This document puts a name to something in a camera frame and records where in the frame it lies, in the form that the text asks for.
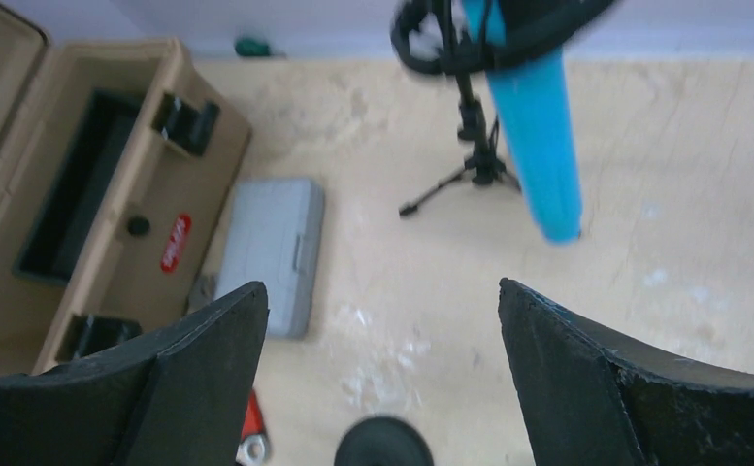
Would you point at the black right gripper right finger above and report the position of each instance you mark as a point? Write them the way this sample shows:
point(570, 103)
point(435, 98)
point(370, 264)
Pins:
point(591, 395)

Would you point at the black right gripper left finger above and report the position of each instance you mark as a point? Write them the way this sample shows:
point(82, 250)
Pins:
point(173, 396)

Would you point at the blue microphone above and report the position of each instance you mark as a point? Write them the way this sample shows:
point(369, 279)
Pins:
point(525, 72)

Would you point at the black tripod microphone stand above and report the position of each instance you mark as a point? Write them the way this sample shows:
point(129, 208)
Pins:
point(473, 96)

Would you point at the red adjustable wrench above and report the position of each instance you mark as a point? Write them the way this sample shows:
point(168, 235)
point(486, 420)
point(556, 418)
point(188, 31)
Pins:
point(254, 448)

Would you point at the black tray in case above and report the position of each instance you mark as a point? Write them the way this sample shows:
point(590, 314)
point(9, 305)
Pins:
point(54, 243)

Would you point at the tan plastic tool case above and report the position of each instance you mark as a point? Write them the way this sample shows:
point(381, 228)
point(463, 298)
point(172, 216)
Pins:
point(153, 229)

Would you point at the black round-base shock-mount stand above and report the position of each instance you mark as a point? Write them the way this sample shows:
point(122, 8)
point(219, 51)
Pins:
point(383, 441)

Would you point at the green screwdriver handle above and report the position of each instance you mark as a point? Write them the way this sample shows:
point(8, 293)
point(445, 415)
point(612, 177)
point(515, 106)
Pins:
point(251, 47)

